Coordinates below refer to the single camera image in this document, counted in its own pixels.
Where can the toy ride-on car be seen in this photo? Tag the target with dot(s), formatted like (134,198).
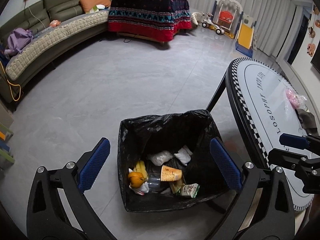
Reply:
(208,23)

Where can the orange peel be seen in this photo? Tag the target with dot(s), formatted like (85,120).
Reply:
(136,179)

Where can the yellow soybean milk cup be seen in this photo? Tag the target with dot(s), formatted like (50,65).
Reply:
(170,173)

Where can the toy slide swing set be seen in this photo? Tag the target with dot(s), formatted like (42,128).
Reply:
(230,16)

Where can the quilted sofa mat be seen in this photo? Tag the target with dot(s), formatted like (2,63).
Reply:
(38,46)

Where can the white plastic bag ball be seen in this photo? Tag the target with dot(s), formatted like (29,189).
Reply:
(160,158)

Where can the small pink toy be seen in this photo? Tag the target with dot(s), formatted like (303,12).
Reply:
(54,23)

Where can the green snack packet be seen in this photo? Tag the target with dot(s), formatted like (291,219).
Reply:
(190,190)

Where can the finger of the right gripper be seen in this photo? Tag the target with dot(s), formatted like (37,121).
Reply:
(294,141)
(285,159)

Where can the woven basket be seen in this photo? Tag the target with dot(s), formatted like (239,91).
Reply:
(197,18)

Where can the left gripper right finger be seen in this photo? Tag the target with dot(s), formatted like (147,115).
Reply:
(262,207)

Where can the wall cartoon decorations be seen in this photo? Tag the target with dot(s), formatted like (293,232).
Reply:
(314,23)

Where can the dark wall television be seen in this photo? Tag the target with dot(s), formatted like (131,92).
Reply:
(316,59)

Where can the large clear plastic cup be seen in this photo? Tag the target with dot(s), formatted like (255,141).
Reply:
(154,182)

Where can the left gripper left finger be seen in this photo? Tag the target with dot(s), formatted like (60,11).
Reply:
(57,206)

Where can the table with patterned blanket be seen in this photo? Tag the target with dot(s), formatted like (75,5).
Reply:
(158,20)

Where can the orange cushion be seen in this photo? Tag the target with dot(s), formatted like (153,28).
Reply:
(87,5)

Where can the round white table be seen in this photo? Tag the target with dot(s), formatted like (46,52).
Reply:
(261,109)

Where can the torn brown cardboard piece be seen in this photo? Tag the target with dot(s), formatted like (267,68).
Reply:
(176,186)

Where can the green sofa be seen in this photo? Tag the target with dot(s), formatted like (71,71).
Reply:
(41,33)

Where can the pink plastic bag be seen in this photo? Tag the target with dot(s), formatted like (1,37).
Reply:
(297,101)

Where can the black trash bin bag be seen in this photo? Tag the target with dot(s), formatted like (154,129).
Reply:
(177,140)

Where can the purple backpack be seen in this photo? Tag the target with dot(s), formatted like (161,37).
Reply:
(17,40)

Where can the grey felt cloth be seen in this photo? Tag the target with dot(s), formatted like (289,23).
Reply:
(307,121)

